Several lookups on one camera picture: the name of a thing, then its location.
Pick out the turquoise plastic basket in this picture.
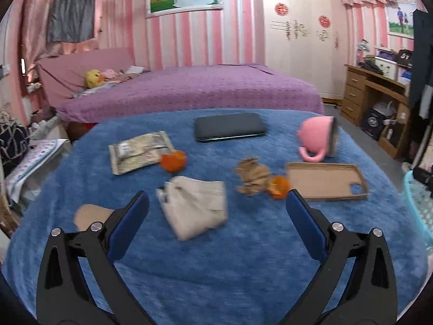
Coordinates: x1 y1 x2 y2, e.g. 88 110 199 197
402 170 433 244

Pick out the beige cloth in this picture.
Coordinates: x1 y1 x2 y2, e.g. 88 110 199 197
156 176 228 241

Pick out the pink satin curtain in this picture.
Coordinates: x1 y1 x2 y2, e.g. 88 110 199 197
20 0 102 72

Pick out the brown paper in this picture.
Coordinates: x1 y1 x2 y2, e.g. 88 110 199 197
236 157 271 197

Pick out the dark hanging clothing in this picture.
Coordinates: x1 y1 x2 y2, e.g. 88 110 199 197
408 8 433 119

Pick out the black cap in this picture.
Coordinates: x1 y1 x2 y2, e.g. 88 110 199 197
396 49 413 66

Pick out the small wall photo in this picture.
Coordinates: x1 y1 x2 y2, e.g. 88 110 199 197
386 1 417 38

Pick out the black patterned bag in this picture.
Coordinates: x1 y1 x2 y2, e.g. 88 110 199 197
0 122 31 168

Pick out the wooden desk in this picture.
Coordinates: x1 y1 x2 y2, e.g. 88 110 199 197
341 64 413 159

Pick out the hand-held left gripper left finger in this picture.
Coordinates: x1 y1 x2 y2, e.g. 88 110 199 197
37 190 150 325

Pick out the dark shopping bag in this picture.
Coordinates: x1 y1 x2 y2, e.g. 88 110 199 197
360 108 384 141

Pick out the pink covered headboard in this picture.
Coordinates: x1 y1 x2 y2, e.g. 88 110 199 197
37 48 136 109

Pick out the purple dotted bed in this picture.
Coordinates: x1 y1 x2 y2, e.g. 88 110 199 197
56 64 325 124

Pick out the printed cloth side table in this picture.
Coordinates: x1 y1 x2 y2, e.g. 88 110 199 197
5 139 73 207

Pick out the clothes pile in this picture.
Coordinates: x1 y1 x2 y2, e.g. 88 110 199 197
101 66 149 82

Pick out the black phone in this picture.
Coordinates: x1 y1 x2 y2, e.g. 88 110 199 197
194 113 268 143

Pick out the yellow duck plush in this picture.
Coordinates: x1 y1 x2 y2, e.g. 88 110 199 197
85 69 105 89

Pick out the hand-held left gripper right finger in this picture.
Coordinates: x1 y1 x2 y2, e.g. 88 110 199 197
285 190 398 325

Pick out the grey window cloth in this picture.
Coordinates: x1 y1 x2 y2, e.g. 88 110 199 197
47 0 99 44

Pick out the white wardrobe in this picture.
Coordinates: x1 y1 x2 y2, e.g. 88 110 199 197
260 0 349 99

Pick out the blue woven blanket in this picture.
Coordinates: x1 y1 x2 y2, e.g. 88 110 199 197
2 108 430 325

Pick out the short cardboard tube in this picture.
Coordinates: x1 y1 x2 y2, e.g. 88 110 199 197
74 204 116 232

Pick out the pink mug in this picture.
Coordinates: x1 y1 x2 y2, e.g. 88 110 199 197
297 116 339 162

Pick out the white fan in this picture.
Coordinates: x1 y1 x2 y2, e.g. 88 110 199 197
372 101 396 117

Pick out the orange tangerine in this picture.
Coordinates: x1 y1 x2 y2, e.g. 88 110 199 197
160 151 187 173

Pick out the tan phone case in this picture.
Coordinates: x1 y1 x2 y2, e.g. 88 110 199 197
285 162 370 201

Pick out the orange fruit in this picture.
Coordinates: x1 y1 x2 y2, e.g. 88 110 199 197
267 175 291 199

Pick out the white storage box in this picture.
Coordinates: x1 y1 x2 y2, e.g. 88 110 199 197
374 56 399 81

